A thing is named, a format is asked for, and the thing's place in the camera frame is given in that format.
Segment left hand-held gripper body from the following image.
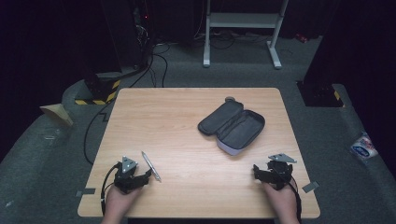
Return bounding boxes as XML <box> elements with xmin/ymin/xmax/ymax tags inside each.
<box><xmin>113</xmin><ymin>155</ymin><xmax>142</xmax><ymax>195</ymax></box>

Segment black yellow striped base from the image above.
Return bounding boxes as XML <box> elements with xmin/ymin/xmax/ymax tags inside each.
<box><xmin>74</xmin><ymin>72</ymin><xmax>122</xmax><ymax>106</ymax></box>

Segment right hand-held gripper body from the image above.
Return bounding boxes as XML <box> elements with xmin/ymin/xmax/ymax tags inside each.
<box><xmin>265</xmin><ymin>152</ymin><xmax>298</xmax><ymax>191</ymax></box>

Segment silver pen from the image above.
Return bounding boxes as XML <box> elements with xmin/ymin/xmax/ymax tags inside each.
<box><xmin>141</xmin><ymin>150</ymin><xmax>163</xmax><ymax>183</ymax></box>

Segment grey tape strip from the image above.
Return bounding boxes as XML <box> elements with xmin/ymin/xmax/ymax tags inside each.
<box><xmin>301</xmin><ymin>180</ymin><xmax>320</xmax><ymax>193</ymax></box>
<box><xmin>75</xmin><ymin>188</ymin><xmax>97</xmax><ymax>198</ymax></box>

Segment dark equipment rack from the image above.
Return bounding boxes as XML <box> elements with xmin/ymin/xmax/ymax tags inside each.
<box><xmin>101</xmin><ymin>0</ymin><xmax>155</xmax><ymax>71</ymax></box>

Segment beige cardboard piece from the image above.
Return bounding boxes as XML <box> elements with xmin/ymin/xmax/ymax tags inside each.
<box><xmin>39</xmin><ymin>103</ymin><xmax>75</xmax><ymax>127</ymax></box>

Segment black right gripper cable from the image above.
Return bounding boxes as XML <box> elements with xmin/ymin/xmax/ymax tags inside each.
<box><xmin>288</xmin><ymin>180</ymin><xmax>304</xmax><ymax>224</ymax></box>

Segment white blue plastic packet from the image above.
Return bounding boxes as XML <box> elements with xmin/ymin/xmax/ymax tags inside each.
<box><xmin>349</xmin><ymin>131</ymin><xmax>379</xmax><ymax>161</ymax></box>

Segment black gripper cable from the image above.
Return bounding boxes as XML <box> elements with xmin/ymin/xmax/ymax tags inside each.
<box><xmin>288</xmin><ymin>180</ymin><xmax>304</xmax><ymax>224</ymax></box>
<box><xmin>99</xmin><ymin>162</ymin><xmax>121</xmax><ymax>217</ymax></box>

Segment white metal stand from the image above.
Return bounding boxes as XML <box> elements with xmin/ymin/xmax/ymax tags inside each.
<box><xmin>202</xmin><ymin>0</ymin><xmax>290</xmax><ymax>70</ymax></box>

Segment dark grey open pencil case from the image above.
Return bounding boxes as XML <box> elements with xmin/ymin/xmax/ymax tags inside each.
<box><xmin>197</xmin><ymin>99</ymin><xmax>266</xmax><ymax>157</ymax></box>

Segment person's right hand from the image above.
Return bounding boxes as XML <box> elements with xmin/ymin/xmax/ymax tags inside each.
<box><xmin>261</xmin><ymin>181</ymin><xmax>301</xmax><ymax>224</ymax></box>

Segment black base with yellow corner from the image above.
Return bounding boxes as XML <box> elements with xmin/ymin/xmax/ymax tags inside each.
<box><xmin>296</xmin><ymin>80</ymin><xmax>346</xmax><ymax>108</ymax></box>

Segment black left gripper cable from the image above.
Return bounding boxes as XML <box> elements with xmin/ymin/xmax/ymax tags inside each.
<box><xmin>99</xmin><ymin>162</ymin><xmax>121</xmax><ymax>217</ymax></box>

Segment person's left hand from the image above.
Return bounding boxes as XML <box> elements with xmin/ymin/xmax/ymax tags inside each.
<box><xmin>101</xmin><ymin>184</ymin><xmax>142</xmax><ymax>224</ymax></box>

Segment black floor cable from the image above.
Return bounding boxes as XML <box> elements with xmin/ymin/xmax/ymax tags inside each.
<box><xmin>82</xmin><ymin>43</ymin><xmax>170</xmax><ymax>166</ymax></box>

